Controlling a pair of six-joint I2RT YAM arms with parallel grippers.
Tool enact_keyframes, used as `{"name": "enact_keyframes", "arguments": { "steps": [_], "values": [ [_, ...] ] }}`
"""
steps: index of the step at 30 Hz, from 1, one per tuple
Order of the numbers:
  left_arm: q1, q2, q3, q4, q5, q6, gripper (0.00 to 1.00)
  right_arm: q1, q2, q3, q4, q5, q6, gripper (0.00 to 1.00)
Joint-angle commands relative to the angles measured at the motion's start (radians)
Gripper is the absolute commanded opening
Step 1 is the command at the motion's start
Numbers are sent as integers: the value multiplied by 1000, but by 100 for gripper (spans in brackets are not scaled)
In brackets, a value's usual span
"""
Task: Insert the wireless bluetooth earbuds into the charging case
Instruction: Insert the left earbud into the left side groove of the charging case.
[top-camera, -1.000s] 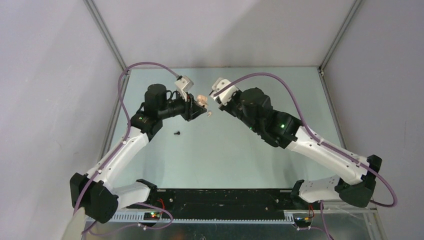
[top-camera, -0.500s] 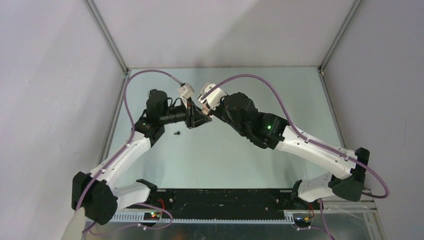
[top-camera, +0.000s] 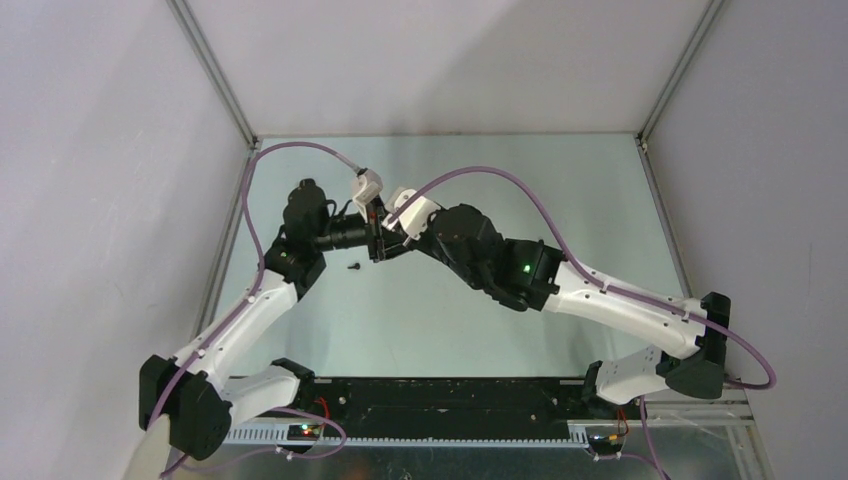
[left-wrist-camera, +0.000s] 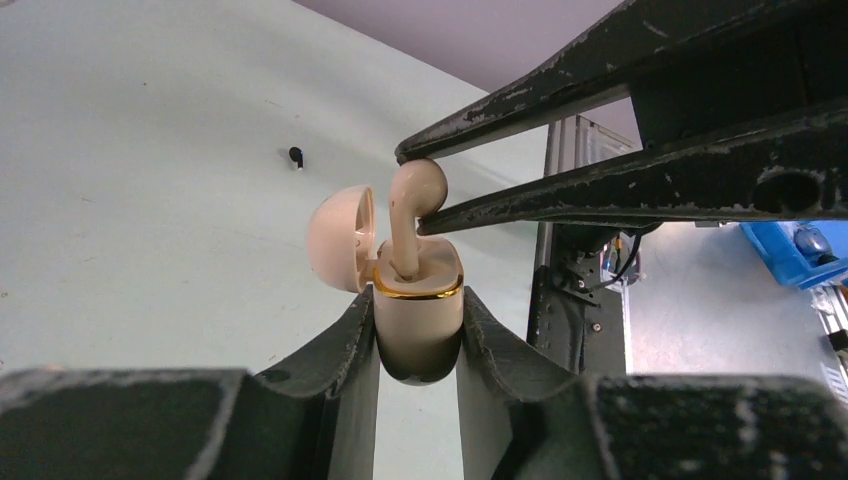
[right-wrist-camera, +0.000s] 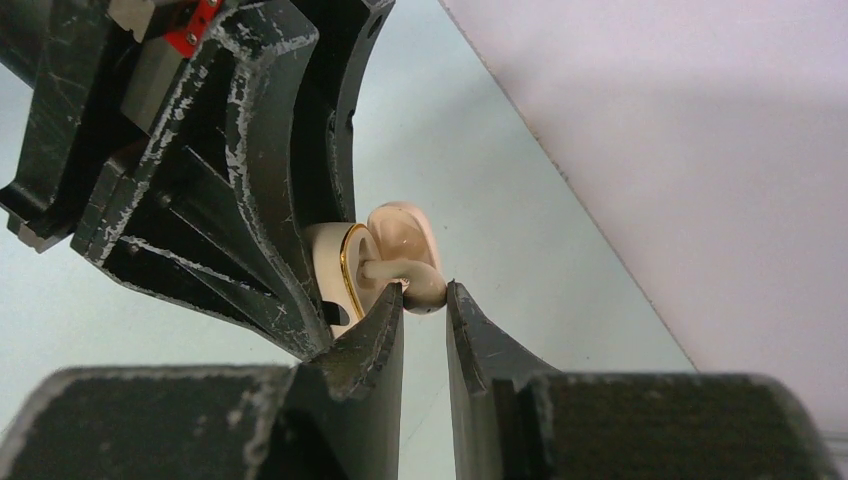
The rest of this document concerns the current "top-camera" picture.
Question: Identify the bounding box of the right aluminium frame post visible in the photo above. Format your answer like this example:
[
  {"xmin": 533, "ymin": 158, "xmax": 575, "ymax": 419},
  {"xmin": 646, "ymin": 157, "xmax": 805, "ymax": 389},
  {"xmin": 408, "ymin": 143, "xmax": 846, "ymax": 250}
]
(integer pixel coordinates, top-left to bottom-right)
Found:
[{"xmin": 637, "ymin": 0, "xmax": 727, "ymax": 149}]

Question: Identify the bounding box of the left aluminium frame post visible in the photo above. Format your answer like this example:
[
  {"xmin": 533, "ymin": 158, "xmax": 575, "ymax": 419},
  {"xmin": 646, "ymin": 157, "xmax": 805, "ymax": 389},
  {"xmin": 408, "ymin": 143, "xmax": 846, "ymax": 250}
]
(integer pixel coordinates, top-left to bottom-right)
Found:
[{"xmin": 166, "ymin": 0, "xmax": 258, "ymax": 149}]

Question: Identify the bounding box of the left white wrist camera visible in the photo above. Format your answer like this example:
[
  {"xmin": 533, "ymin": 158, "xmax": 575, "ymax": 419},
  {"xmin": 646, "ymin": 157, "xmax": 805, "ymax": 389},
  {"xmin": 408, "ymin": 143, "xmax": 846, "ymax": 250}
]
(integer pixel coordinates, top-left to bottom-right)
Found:
[{"xmin": 351, "ymin": 168, "xmax": 383, "ymax": 220}]

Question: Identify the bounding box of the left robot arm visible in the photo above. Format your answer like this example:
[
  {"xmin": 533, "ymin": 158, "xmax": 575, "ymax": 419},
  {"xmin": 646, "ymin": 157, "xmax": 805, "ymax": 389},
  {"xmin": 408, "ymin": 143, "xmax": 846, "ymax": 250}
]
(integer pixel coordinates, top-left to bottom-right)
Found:
[{"xmin": 139, "ymin": 170, "xmax": 382, "ymax": 460}]

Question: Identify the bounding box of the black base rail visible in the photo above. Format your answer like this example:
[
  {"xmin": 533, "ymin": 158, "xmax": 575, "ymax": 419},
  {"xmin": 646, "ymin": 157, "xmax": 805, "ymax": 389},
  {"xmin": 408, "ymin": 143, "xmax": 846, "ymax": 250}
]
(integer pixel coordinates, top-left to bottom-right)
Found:
[{"xmin": 284, "ymin": 377, "xmax": 637, "ymax": 442}]

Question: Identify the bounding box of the aluminium frame post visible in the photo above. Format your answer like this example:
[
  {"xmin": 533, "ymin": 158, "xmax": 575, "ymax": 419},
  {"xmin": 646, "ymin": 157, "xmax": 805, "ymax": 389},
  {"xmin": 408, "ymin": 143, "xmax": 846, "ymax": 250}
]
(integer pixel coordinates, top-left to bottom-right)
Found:
[
  {"xmin": 637, "ymin": 0, "xmax": 727, "ymax": 149},
  {"xmin": 166, "ymin": 0, "xmax": 258, "ymax": 149}
]

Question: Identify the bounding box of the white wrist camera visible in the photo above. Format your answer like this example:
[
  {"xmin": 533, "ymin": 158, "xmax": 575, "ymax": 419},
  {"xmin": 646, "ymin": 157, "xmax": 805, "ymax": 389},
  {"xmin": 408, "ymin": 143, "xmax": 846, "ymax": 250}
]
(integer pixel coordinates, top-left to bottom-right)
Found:
[
  {"xmin": 351, "ymin": 168, "xmax": 383, "ymax": 220},
  {"xmin": 381, "ymin": 187, "xmax": 442, "ymax": 243}
]

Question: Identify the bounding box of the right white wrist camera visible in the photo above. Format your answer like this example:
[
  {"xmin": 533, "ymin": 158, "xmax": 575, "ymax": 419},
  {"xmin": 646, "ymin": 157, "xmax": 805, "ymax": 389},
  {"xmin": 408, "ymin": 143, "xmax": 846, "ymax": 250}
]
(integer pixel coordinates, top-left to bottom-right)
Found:
[{"xmin": 381, "ymin": 187, "xmax": 442, "ymax": 243}]

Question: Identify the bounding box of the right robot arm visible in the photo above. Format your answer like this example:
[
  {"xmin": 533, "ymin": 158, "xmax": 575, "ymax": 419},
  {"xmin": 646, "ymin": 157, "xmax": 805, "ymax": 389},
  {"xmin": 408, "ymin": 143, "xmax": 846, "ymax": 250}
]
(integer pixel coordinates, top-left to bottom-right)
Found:
[{"xmin": 382, "ymin": 199, "xmax": 730, "ymax": 418}]

